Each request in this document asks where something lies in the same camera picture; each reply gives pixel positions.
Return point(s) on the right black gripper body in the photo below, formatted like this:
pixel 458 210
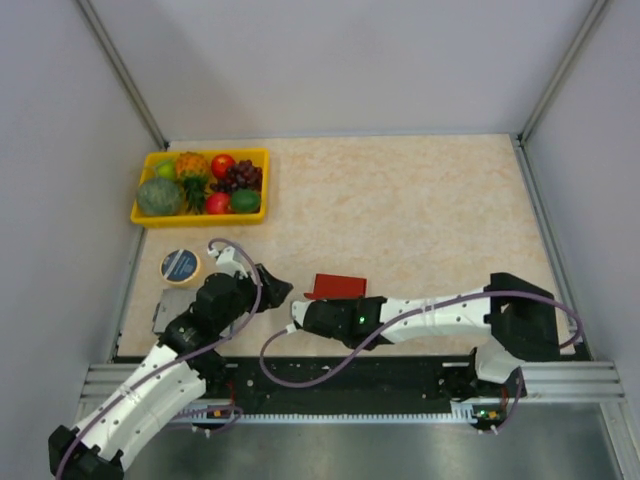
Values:
pixel 351 303

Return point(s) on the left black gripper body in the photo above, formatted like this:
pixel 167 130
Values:
pixel 268 298

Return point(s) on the red paper box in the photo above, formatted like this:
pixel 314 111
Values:
pixel 329 286

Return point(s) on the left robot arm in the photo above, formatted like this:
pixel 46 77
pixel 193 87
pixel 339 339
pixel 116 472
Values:
pixel 177 370

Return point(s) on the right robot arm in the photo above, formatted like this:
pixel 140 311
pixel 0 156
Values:
pixel 514 319

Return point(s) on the green lime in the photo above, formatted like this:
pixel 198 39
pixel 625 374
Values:
pixel 245 201

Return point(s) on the red apple bottom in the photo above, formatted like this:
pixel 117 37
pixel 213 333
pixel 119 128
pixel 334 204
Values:
pixel 218 203

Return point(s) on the red apple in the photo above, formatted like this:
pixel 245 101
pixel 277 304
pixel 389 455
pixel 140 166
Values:
pixel 218 203
pixel 220 165

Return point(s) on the purple grapes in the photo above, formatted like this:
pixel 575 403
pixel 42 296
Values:
pixel 243 175

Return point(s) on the yellow plastic tray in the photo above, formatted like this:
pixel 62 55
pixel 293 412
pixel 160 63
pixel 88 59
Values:
pixel 185 218

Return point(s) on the red apple top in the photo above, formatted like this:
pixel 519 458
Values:
pixel 220 165

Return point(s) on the orange pineapple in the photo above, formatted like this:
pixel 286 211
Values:
pixel 193 174

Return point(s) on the green melon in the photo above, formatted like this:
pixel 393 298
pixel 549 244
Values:
pixel 159 197

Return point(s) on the green apple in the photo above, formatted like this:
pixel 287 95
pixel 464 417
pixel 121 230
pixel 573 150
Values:
pixel 166 169

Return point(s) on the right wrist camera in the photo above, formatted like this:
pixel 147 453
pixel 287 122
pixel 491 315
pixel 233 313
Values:
pixel 298 311

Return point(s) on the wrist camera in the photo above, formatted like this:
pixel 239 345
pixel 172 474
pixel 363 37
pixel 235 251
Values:
pixel 298 311
pixel 227 261

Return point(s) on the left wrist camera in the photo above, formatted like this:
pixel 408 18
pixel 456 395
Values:
pixel 227 261

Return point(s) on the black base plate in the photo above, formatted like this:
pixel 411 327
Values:
pixel 368 385

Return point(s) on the grey cable duct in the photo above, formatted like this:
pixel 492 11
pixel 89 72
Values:
pixel 459 413

